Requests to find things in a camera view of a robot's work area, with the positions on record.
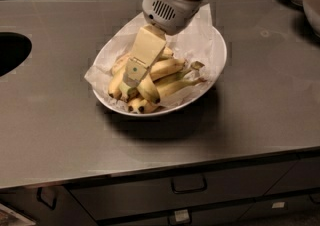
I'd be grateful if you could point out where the white paper liner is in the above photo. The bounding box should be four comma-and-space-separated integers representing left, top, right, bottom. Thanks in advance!
84, 3, 214, 110

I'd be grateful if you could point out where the white oval bowl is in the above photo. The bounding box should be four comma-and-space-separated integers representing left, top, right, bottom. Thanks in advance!
92, 14, 228, 118

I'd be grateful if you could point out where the right drawer front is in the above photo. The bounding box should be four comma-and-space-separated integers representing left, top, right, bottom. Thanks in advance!
267, 157, 320, 195

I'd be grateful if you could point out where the middle drawer with handle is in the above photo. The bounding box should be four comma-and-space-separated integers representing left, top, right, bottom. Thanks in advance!
71, 161, 294, 220

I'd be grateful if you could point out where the yellow banana front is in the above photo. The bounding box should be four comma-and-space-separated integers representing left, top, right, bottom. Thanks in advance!
128, 77, 205, 114

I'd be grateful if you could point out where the left cabinet door handle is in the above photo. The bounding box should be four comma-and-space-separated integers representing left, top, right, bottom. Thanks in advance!
36, 187, 57, 210

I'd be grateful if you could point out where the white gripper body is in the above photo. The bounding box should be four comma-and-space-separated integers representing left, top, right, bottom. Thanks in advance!
142, 0, 202, 35

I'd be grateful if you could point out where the yellow banana middle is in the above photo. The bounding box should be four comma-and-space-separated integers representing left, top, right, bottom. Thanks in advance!
118, 57, 187, 102

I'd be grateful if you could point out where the lower drawer with label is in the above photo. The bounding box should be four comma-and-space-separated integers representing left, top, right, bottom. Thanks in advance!
101, 204, 251, 226

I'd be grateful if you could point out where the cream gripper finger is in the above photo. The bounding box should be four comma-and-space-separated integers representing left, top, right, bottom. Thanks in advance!
123, 24, 166, 87

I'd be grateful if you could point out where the curved yellow banana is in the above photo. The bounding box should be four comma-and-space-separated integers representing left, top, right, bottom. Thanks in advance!
137, 47, 173, 103

